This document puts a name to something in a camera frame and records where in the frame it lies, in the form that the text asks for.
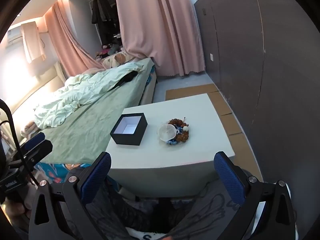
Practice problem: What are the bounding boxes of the printed pillow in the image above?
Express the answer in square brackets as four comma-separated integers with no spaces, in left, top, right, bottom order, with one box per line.
[100,51,136,68]

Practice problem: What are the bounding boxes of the light green duvet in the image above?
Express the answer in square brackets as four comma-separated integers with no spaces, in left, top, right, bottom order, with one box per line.
[34,62,145,128]

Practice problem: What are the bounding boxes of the plush toys pile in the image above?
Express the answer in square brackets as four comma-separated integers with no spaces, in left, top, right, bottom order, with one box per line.
[96,44,125,58]

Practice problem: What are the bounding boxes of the brown cardboard floor covering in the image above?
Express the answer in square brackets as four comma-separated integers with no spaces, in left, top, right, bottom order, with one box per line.
[165,84,263,180]

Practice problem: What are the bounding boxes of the hanging dark clothes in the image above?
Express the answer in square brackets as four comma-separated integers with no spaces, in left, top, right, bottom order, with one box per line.
[91,0,120,46]

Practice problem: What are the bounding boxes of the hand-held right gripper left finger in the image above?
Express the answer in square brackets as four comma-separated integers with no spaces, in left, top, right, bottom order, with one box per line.
[29,152,127,240]

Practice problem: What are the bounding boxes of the blue printed bed sheet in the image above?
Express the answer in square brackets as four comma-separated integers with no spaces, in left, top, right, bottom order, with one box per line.
[35,162,92,183]

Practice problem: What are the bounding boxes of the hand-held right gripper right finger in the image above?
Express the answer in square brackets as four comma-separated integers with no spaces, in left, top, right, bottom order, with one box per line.
[212,151,297,240]

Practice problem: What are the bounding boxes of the white low table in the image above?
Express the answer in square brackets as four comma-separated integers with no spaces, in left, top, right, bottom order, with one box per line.
[105,93,235,198]

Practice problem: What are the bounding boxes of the person's left hand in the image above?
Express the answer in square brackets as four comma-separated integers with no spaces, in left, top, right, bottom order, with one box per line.
[6,197,33,220]

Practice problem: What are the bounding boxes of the wide pink curtain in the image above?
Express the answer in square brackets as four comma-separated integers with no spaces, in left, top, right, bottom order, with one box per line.
[114,0,207,77]

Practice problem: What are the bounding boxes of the beige bed frame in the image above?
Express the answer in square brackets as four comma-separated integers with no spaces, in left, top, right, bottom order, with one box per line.
[140,65,158,105]

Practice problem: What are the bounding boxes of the black cloth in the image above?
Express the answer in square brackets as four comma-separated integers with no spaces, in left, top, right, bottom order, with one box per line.
[114,71,138,88]

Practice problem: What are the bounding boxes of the white air conditioner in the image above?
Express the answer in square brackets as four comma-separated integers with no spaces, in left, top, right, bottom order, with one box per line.
[6,24,25,47]

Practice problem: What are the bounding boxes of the beige headboard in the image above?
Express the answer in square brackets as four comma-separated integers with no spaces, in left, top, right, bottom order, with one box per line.
[54,61,67,81]

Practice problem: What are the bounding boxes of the black gift box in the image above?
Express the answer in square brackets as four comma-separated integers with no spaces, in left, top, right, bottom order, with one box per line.
[110,112,148,146]

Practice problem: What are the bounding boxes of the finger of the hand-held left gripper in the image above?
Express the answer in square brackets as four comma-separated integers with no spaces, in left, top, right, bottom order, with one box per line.
[25,132,46,151]
[19,140,53,163]

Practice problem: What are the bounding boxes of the gathered pink curtain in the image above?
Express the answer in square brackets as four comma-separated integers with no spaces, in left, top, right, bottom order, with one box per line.
[45,0,105,77]

